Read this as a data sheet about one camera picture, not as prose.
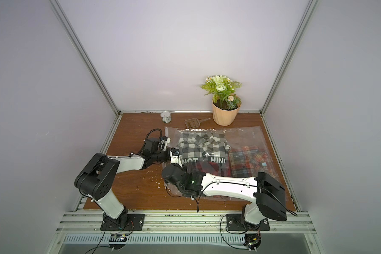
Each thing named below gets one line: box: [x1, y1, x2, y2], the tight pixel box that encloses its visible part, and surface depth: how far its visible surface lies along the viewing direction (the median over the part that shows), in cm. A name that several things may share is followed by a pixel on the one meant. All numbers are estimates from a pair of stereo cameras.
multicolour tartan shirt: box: [228, 145, 277, 178], surface depth 92 cm
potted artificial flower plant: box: [200, 75, 243, 127], surface depth 101 cm
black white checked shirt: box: [177, 131, 232, 165], surface depth 99 cm
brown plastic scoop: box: [184, 117, 212, 129], surface depth 116 cm
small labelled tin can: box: [160, 111, 172, 124], surface depth 116 cm
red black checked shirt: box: [195, 156, 232, 177], surface depth 90 cm
